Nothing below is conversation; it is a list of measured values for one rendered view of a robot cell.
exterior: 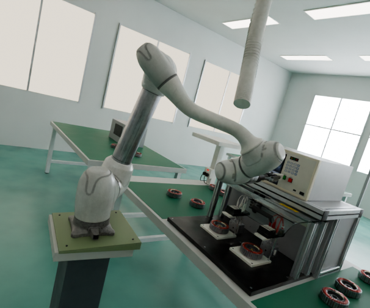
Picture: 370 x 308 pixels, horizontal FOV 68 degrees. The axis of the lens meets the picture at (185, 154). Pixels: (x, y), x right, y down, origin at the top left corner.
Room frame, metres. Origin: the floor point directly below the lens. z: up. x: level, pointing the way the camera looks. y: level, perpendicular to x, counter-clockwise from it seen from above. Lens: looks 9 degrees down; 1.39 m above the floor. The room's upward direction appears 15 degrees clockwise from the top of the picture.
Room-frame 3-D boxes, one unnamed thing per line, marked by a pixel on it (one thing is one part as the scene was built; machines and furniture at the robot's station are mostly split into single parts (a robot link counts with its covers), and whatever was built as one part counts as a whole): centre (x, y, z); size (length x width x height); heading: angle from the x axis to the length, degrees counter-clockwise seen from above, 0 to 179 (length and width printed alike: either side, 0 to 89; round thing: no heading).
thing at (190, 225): (1.38, -0.38, 0.76); 0.64 x 0.47 x 0.02; 38
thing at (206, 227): (1.46, -0.29, 0.78); 0.15 x 0.15 x 0.01; 38
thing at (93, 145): (3.37, 0.93, 0.38); 1.85 x 1.10 x 0.75; 38
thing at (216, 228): (1.46, -0.29, 0.80); 0.11 x 0.11 x 0.04
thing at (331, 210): (1.57, -0.62, 1.09); 0.68 x 0.44 x 0.05; 38
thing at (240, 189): (1.43, -0.45, 1.03); 0.62 x 0.01 x 0.03; 38
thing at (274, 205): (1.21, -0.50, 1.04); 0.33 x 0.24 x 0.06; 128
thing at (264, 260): (1.27, -0.44, 0.78); 0.15 x 0.15 x 0.01; 38
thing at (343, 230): (1.36, -0.88, 0.91); 0.28 x 0.03 x 0.32; 128
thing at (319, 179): (1.56, -0.63, 1.22); 0.44 x 0.39 x 0.20; 38
